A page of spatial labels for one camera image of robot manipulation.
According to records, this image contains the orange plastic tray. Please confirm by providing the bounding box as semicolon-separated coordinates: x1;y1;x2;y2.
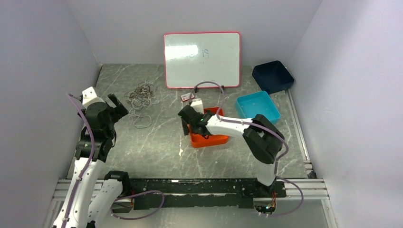
189;107;229;148

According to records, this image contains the white thin cable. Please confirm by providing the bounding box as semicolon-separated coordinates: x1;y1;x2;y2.
127;94;160;130

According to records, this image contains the light blue plastic tray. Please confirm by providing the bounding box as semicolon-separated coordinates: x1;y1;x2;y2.
235;91;281;124

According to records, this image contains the dark navy plastic tray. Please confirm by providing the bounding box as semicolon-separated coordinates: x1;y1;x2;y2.
252;60;295;94

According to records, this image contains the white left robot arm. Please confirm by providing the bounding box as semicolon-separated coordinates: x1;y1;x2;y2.
53;87;133;228

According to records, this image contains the small red white box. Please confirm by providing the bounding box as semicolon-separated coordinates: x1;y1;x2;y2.
180;93;195;102

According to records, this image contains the pink framed whiteboard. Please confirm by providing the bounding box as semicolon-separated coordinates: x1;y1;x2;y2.
163;31;241;89

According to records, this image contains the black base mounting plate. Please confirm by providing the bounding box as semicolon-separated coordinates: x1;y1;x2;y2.
113;178;287;213

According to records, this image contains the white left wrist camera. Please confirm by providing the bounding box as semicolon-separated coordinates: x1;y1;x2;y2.
82;86;105;109

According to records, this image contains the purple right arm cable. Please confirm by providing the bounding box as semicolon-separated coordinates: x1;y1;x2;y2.
193;81;289;177

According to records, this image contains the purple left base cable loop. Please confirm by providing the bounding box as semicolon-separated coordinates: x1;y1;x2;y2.
110;190;165;221

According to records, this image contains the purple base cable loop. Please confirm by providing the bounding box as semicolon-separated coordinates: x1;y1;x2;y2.
257;176;305;219
110;190;165;221

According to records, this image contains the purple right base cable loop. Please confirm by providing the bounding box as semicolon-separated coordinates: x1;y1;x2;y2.
257;176;305;219

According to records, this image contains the metal right table edge rail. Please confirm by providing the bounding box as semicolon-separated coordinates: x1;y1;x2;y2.
285;89;317;179

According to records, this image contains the aluminium frame rail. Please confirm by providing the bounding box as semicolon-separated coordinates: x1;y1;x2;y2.
44;179;330;228

